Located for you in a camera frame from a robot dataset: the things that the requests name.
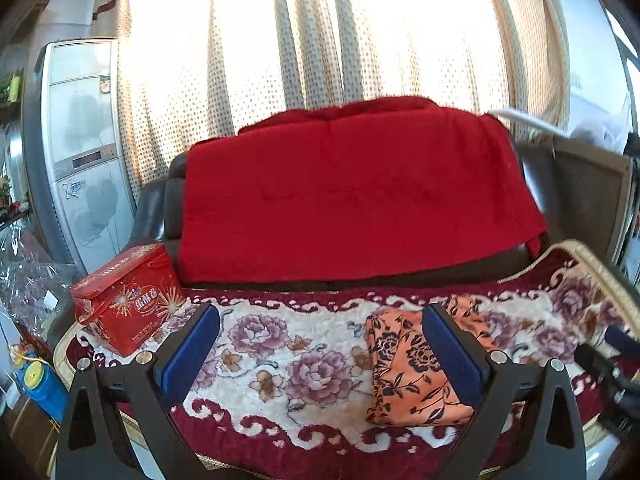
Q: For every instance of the blue and yellow toy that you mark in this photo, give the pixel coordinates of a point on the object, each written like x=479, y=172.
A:
x=37, y=385

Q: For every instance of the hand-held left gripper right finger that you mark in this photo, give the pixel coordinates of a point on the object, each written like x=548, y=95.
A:
x=450, y=350

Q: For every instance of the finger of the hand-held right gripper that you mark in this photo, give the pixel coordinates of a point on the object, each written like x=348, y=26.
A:
x=597, y=362
x=622, y=339

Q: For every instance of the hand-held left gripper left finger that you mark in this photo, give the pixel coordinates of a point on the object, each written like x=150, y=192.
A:
x=190, y=355

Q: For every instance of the dark leather sofa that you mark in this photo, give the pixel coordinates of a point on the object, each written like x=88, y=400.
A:
x=160, y=210

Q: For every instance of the clear plastic wrap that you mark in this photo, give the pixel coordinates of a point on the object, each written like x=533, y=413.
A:
x=30, y=280

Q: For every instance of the red blanket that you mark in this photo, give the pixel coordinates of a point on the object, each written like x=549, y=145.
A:
x=350, y=195

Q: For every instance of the dotted cream curtain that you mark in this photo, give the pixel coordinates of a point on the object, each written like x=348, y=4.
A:
x=300, y=50

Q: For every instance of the orange black floral garment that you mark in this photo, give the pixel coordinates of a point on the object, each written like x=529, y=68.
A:
x=405, y=370

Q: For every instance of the red gift box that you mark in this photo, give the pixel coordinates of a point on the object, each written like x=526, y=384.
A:
x=125, y=310

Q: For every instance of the white plastic bag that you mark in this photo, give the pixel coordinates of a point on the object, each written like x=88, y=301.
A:
x=600, y=127

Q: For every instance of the white standing air conditioner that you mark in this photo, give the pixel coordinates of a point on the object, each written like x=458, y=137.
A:
x=85, y=160

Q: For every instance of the brown board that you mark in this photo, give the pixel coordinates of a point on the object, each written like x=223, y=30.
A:
x=575, y=200

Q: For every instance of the floral plush blanket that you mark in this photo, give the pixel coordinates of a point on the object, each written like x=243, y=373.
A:
x=300, y=340

